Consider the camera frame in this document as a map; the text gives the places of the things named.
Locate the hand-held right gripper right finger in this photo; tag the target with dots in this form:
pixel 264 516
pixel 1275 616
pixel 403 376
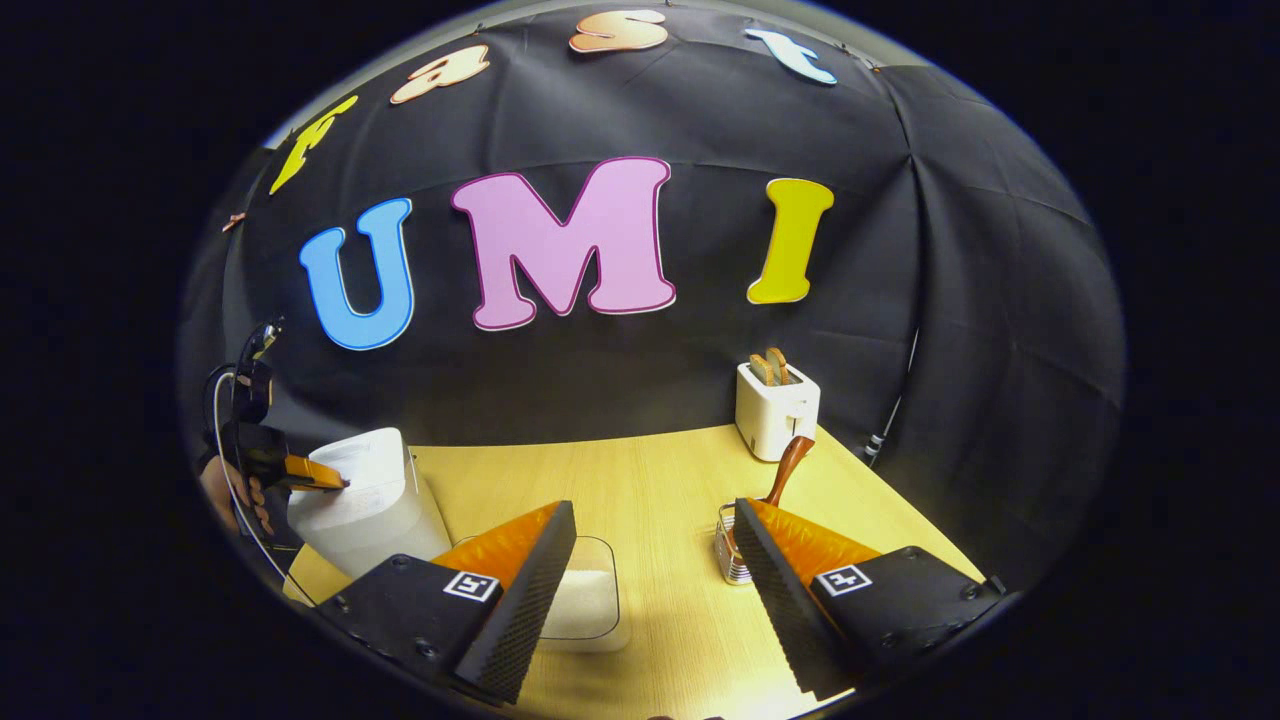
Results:
pixel 775 600

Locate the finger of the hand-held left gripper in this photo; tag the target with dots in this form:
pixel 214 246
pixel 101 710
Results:
pixel 315 474

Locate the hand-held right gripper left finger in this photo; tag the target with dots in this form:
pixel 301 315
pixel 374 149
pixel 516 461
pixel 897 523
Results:
pixel 530 610

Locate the white rice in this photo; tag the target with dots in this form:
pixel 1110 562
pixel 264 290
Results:
pixel 585 605

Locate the white rice cooker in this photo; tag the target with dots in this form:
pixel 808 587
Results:
pixel 370 510

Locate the brown wooden spoon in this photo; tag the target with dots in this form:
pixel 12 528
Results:
pixel 790 465

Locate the clear plastic container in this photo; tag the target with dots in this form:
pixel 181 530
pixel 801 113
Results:
pixel 600 560

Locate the white toaster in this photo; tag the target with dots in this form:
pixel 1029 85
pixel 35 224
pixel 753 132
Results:
pixel 775 420

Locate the copper clip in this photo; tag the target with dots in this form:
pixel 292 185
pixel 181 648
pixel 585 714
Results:
pixel 233 222

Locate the toasted bread slice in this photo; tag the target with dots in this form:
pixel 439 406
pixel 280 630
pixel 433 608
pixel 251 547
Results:
pixel 780 364
pixel 762 370

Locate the black backdrop cloth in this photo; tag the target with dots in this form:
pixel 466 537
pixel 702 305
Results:
pixel 600 380

